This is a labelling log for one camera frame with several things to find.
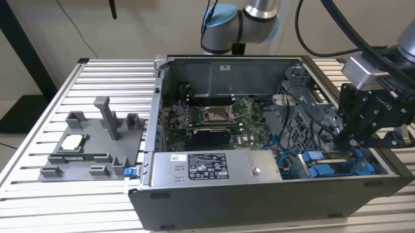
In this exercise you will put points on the grey parts rack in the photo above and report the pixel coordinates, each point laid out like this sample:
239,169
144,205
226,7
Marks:
93,136

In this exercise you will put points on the green motherboard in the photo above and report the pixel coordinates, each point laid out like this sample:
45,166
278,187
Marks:
251,131

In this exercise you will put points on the blue disk carrier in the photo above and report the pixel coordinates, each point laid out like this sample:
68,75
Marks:
322,171

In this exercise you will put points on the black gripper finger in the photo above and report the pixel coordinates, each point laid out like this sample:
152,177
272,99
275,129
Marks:
348,102
388,139

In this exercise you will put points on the green RAM stick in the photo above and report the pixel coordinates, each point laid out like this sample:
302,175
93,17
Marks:
87,157

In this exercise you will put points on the black RAM slots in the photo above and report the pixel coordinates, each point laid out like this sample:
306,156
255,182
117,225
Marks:
211,98

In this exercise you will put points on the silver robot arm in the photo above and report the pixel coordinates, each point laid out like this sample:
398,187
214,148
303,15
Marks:
223,36

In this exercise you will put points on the black slanted post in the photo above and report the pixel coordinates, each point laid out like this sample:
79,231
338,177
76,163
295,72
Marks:
25,53

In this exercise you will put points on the black antenna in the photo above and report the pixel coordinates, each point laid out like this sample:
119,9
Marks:
113,9

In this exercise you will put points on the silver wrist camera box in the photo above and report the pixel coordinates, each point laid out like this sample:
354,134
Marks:
363,70

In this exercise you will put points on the blue case latch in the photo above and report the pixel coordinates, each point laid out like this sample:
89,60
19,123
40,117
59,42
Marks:
128,172

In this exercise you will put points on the dark grey PC case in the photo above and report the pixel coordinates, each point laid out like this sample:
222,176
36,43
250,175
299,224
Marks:
243,208

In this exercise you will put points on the CPU socket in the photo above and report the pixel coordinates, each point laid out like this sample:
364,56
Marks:
215,116

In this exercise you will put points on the grey power supply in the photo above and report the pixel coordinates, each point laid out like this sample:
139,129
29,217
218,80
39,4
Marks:
168,174

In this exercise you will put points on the hard disk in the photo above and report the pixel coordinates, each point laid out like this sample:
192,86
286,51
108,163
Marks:
312,155

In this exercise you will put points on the locking lever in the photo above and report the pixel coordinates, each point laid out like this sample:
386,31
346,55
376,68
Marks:
196,101

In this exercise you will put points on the metal disk bay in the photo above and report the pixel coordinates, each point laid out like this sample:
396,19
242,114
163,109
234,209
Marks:
304,136

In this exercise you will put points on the silver CPU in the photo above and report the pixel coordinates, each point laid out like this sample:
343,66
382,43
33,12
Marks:
72,143

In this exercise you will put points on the black graphics card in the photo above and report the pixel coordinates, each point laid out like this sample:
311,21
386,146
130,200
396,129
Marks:
211,137

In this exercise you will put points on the black flat base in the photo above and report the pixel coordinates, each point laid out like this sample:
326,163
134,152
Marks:
23,114

